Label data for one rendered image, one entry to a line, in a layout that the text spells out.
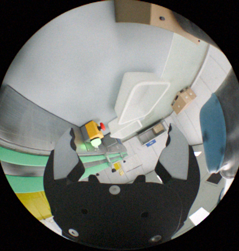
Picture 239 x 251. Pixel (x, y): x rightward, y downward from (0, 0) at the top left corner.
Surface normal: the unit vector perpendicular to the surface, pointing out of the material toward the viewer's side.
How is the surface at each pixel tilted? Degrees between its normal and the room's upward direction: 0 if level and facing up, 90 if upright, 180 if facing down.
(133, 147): 90
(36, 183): 90
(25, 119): 90
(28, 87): 0
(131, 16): 90
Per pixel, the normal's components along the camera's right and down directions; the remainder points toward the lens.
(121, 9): -0.90, 0.43
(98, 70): 0.44, 0.84
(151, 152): -0.18, -0.27
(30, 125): 0.88, -0.48
